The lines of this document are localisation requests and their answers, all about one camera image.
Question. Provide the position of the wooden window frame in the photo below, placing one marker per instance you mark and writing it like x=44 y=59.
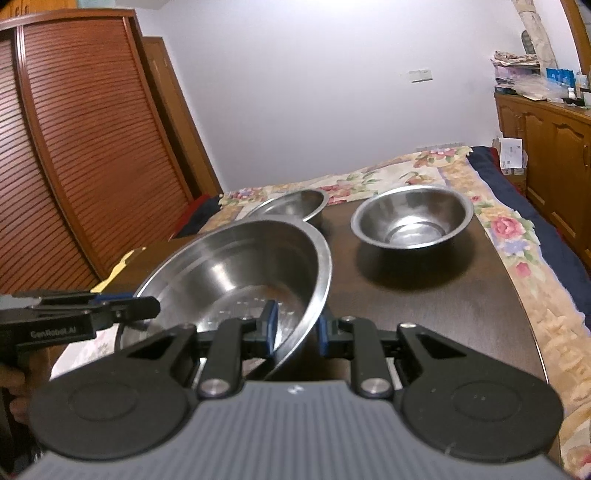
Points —
x=577 y=32

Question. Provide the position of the white wall switch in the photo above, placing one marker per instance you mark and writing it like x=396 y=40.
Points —
x=420 y=75

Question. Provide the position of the large steel bowl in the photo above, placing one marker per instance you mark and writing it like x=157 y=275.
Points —
x=231 y=267

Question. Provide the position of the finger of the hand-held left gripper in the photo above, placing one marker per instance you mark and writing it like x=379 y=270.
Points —
x=115 y=297
x=129 y=311

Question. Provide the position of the white cardboard box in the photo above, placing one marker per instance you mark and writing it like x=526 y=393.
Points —
x=510 y=154

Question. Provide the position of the clear plastic bags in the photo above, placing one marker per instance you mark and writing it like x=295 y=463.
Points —
x=535 y=87

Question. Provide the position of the blue boxes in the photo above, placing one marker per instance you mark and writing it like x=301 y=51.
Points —
x=559 y=76

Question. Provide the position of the cream patterned curtain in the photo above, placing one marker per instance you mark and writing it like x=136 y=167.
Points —
x=538 y=27

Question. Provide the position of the wooden cabinet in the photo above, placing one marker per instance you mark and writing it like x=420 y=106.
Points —
x=549 y=147

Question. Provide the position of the small steel bowl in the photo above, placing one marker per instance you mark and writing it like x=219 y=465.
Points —
x=295 y=205

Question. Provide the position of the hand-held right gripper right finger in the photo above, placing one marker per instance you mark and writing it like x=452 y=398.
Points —
x=323 y=337

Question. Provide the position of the large floral square plate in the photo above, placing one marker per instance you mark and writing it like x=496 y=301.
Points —
x=78 y=357

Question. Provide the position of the red and dark cloth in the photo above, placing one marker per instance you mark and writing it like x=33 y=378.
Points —
x=198 y=212

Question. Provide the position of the person's left hand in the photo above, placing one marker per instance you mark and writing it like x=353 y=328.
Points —
x=16 y=392

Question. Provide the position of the dark blue blanket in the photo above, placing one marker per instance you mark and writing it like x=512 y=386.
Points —
x=545 y=221

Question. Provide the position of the pile of folded cloths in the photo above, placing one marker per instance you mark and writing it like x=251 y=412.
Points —
x=512 y=67

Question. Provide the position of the medium steel bowl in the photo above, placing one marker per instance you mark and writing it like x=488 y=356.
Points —
x=411 y=217

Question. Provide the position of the wooden slatted wardrobe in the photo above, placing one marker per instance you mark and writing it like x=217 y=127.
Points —
x=83 y=138

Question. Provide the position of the row of small bottles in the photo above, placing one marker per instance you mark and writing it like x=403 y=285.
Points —
x=582 y=90

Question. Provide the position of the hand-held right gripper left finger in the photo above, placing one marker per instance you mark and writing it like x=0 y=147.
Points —
x=271 y=328

